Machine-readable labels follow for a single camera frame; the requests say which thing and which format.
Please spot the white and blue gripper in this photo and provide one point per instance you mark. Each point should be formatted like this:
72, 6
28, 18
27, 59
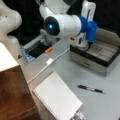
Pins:
88, 31

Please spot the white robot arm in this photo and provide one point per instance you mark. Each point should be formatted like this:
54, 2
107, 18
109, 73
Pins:
57, 23

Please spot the black and silver drawer box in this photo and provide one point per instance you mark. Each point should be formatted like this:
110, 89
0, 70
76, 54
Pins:
104, 54

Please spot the black tray with blue edge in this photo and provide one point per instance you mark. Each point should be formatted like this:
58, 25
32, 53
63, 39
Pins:
37, 46

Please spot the black pen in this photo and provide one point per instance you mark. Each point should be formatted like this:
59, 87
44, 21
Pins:
91, 89

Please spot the white spiral notebook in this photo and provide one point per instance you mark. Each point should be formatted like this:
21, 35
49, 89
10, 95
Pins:
57, 97

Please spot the metal binder clip stand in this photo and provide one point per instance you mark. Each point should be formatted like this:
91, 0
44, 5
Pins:
78, 116

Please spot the brown wooden shelf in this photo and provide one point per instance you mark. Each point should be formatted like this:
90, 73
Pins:
16, 102

